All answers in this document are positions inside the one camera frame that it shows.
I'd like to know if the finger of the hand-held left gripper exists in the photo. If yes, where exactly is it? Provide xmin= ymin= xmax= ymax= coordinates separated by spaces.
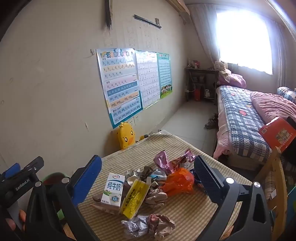
xmin=20 ymin=156 xmax=44 ymax=175
xmin=4 ymin=163 xmax=21 ymax=179

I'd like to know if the bed with plaid sheet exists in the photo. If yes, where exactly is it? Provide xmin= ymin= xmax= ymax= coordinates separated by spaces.
xmin=213 ymin=85 xmax=296 ymax=164

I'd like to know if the sheer curtain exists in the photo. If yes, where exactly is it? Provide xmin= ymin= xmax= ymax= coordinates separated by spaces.
xmin=185 ymin=3 xmax=296 ymax=90

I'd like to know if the silver blue foil wrapper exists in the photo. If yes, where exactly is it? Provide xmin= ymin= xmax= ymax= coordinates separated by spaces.
xmin=148 ymin=170 xmax=167 ymax=181

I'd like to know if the blue patterned pillow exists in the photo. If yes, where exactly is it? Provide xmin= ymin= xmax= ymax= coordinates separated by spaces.
xmin=277 ymin=86 xmax=296 ymax=103

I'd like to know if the purple pillow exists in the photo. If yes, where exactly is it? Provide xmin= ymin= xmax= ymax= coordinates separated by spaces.
xmin=218 ymin=73 xmax=247 ymax=88

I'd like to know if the pair of shoes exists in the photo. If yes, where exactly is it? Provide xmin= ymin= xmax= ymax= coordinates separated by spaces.
xmin=204 ymin=113 xmax=218 ymax=129

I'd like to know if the striped yellow table mat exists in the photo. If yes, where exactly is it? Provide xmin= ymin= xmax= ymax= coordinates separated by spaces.
xmin=76 ymin=133 xmax=252 ymax=241

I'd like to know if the pink printed snack wrapper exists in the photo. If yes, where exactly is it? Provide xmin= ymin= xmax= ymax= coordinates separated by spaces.
xmin=173 ymin=148 xmax=197 ymax=172

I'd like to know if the metal wall rail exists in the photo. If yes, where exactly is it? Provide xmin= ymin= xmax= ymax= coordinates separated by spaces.
xmin=134 ymin=14 xmax=162 ymax=29

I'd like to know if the crumpled pinkish brown paper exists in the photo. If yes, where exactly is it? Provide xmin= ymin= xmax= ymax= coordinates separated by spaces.
xmin=149 ymin=214 xmax=176 ymax=240

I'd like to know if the wooden chair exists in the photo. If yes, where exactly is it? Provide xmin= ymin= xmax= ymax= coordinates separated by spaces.
xmin=261 ymin=146 xmax=290 ymax=233

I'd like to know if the pink quilt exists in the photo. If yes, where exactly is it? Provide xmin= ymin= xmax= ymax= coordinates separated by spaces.
xmin=250 ymin=91 xmax=296 ymax=126

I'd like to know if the crumpled beige paper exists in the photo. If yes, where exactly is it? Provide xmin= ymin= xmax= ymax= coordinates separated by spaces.
xmin=147 ymin=188 xmax=168 ymax=208

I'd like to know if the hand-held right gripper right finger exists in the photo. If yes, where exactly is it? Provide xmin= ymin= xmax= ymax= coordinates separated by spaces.
xmin=194 ymin=155 xmax=272 ymax=241

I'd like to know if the yellow paper carton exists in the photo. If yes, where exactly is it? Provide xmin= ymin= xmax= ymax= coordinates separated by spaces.
xmin=119 ymin=179 xmax=151 ymax=219

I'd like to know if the beige plush toy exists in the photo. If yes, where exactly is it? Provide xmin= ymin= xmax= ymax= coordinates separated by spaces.
xmin=214 ymin=61 xmax=232 ymax=80

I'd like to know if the metal shelf table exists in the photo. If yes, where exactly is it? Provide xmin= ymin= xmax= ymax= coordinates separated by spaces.
xmin=184 ymin=67 xmax=219 ymax=103

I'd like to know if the orange cardboard box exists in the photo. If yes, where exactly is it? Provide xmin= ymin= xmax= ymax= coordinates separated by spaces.
xmin=258 ymin=116 xmax=296 ymax=150

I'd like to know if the dark blue wrapper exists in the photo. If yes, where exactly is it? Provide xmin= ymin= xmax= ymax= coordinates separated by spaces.
xmin=190 ymin=169 xmax=204 ymax=187

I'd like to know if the yellow duck stool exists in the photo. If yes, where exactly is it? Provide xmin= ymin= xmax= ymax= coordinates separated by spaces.
xmin=116 ymin=122 xmax=139 ymax=151

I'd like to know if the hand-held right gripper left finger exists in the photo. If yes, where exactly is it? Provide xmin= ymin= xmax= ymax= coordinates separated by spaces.
xmin=25 ymin=155 xmax=102 ymax=241

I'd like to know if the crumpled dark printed pack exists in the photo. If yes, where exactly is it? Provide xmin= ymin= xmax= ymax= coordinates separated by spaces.
xmin=125 ymin=166 xmax=153 ymax=186

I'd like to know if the person's left hand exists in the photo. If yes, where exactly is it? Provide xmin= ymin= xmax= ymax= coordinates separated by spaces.
xmin=5 ymin=209 xmax=26 ymax=232

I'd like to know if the large pink plastic wrapper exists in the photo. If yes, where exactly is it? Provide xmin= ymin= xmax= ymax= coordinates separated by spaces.
xmin=154 ymin=150 xmax=174 ymax=175

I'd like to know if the green wall poster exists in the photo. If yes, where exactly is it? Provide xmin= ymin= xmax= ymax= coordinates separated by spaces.
xmin=157 ymin=53 xmax=173 ymax=100

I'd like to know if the white milk carton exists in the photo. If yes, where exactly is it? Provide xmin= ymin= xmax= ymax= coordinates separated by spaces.
xmin=101 ymin=173 xmax=125 ymax=207

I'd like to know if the white wall poster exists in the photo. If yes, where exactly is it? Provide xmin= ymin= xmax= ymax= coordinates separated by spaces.
xmin=135 ymin=50 xmax=161 ymax=109

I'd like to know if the red bin with green rim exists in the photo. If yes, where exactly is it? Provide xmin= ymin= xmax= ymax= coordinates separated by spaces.
xmin=43 ymin=172 xmax=70 ymax=220

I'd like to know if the bright window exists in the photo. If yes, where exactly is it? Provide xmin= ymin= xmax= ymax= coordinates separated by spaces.
xmin=216 ymin=10 xmax=274 ymax=75

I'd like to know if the orange plastic bag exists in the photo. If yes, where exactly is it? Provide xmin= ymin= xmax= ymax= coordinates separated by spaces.
xmin=162 ymin=168 xmax=195 ymax=197

